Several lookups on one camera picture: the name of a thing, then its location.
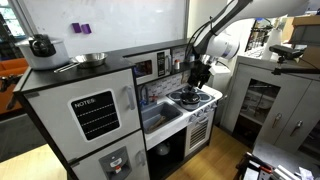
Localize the toy microwave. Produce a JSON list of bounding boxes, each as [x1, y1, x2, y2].
[[125, 48, 173, 85]]

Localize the black camera on stand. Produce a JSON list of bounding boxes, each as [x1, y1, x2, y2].
[[268, 43, 320, 76]]

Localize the white bowl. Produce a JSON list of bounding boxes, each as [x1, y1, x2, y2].
[[154, 141, 172, 157]]

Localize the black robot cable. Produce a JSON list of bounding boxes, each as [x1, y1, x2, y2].
[[184, 3, 234, 60]]

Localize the fridge door with chalkboard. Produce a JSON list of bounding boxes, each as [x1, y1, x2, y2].
[[24, 68, 142, 163]]

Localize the large grey pot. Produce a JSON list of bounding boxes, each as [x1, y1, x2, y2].
[[14, 33, 71, 71]]

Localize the white jug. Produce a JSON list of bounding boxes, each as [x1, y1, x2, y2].
[[261, 28, 283, 61]]

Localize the toy faucet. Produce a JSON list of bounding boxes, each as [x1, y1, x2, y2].
[[139, 84, 158, 107]]

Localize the small grey pot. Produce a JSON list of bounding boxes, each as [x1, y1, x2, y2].
[[179, 95, 203, 112]]

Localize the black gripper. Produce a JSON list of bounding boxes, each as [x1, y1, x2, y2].
[[187, 60, 213, 96]]

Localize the wooden spoon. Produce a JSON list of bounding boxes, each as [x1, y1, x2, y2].
[[147, 114, 168, 132]]

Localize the orange sofa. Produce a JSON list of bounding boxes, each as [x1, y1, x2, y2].
[[0, 57, 30, 115]]

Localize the toy oven door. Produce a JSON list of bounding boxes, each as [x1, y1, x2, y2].
[[184, 111, 215, 157]]

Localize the purple magnet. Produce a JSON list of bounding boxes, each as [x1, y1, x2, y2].
[[71, 22, 83, 34], [81, 23, 93, 35]]

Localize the black red tool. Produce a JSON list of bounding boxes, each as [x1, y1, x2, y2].
[[234, 151, 275, 180]]

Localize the grey metal cabinet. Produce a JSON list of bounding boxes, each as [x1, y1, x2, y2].
[[219, 54, 320, 158]]

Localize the metal frying pan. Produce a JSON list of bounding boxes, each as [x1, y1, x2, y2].
[[53, 52, 109, 74]]

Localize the whiteboard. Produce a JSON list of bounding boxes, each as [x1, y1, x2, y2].
[[9, 0, 190, 58]]

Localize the fridge door with dispenser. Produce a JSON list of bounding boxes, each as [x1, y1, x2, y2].
[[70, 129, 151, 180]]

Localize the white black toy kitchen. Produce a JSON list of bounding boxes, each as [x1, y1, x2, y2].
[[13, 38, 224, 180]]

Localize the closed cardboard box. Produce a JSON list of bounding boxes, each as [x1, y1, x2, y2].
[[281, 14, 320, 68]]

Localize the grey sink basin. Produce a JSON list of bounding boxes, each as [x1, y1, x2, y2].
[[140, 101, 184, 135]]

